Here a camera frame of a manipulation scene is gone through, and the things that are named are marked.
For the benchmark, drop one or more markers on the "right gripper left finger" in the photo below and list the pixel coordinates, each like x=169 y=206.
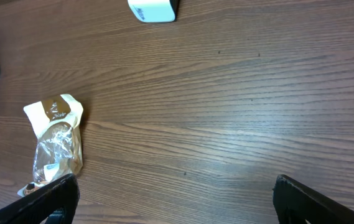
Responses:
x=56 y=202

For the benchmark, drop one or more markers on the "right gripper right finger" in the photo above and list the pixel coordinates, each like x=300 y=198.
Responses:
x=295 y=202

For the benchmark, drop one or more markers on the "beige brown cookie bag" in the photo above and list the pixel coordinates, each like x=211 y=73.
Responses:
x=55 y=122

